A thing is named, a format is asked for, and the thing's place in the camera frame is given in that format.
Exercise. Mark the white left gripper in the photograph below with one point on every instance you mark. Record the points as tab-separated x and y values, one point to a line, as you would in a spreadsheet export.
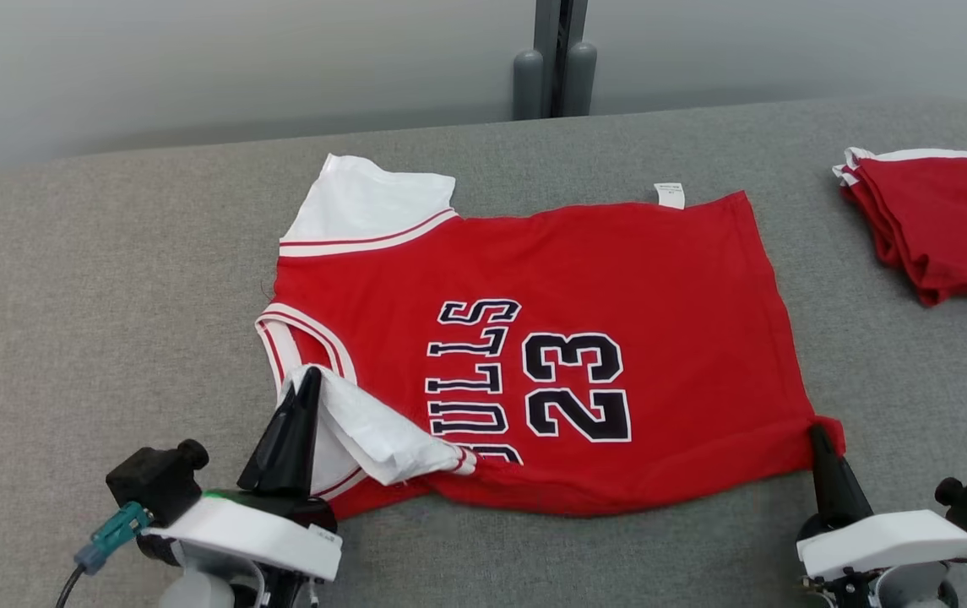
255	532

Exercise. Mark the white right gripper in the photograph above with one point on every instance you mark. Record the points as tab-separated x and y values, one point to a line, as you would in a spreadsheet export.
888	545

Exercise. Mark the red garment stack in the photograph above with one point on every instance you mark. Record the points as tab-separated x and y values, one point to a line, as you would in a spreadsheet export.
939	228

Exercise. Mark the red basketball jersey number 23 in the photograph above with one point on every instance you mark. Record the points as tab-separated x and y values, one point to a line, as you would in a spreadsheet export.
618	270

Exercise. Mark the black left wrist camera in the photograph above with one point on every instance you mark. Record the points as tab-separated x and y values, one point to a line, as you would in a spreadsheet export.
158	481

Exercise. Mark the grey metal partition post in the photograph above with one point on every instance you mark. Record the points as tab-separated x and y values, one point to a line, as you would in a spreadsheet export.
546	51

